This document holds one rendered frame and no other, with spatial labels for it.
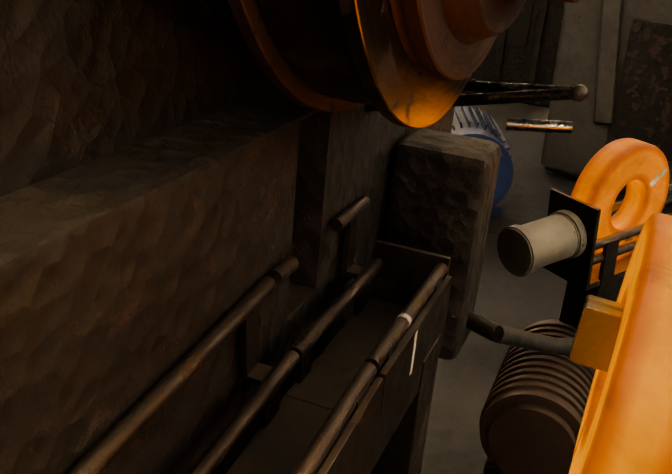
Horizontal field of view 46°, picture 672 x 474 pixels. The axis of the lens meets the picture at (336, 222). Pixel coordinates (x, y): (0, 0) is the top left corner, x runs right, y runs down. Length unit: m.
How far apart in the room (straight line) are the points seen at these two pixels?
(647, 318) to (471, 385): 1.59
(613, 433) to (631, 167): 0.70
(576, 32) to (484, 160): 2.58
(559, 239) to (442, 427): 0.88
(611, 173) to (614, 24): 2.32
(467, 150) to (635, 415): 0.52
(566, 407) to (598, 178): 0.27
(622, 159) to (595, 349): 0.61
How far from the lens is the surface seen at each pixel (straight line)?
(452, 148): 0.82
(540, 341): 0.94
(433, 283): 0.72
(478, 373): 1.96
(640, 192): 1.07
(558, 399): 0.94
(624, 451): 0.34
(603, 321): 0.39
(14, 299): 0.38
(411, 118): 0.52
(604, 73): 3.31
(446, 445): 1.71
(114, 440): 0.46
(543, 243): 0.93
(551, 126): 0.66
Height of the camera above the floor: 1.03
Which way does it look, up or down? 22 degrees down
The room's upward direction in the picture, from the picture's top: 5 degrees clockwise
